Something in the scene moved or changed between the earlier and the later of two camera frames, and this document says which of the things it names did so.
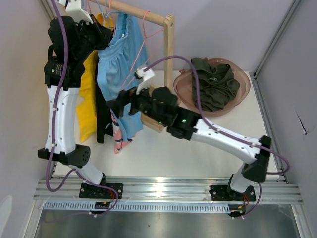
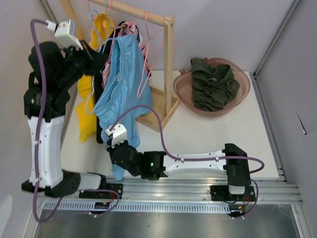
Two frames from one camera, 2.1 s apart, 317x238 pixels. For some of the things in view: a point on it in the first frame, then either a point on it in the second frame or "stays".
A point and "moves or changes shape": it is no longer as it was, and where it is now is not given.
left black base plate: x=89 y=191 stays
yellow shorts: x=86 y=107 stays
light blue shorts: x=118 y=62 moves or changes shape
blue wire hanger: x=107 y=14 → x=92 y=11
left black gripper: x=102 y=33 → x=95 y=60
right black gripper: x=118 y=104 → x=124 y=143
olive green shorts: x=217 y=86 stays
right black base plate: x=220 y=193 stays
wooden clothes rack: x=168 y=22 stays
